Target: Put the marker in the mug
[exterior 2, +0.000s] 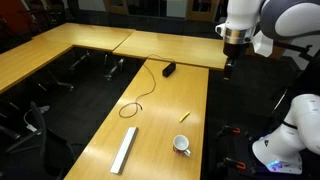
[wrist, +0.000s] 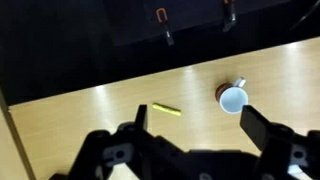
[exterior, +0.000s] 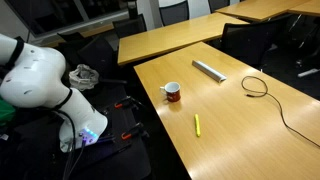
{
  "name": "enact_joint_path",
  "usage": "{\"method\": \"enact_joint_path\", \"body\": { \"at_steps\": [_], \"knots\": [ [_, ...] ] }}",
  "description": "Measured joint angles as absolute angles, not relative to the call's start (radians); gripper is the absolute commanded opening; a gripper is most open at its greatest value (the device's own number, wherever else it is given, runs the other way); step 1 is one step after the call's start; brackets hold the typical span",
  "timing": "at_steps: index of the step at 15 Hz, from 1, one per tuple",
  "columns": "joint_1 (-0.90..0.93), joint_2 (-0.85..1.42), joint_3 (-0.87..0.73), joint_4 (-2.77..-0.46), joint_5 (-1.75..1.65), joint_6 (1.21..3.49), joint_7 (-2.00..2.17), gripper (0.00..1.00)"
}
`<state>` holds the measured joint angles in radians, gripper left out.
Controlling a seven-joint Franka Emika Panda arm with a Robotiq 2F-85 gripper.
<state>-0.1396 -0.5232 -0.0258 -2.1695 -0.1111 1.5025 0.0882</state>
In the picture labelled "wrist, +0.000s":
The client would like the yellow marker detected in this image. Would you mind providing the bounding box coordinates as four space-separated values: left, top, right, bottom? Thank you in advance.
152 103 182 116

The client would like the red white mug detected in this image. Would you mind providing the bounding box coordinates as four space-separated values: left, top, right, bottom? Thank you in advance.
215 77 249 114

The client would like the orange black clamp near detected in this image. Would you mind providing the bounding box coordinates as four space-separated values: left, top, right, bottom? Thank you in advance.
156 8 174 46

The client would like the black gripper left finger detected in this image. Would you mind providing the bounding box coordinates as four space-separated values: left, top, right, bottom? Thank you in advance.
135 105 147 130

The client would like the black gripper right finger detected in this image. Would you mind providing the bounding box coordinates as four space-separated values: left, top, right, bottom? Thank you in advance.
240 105 273 151

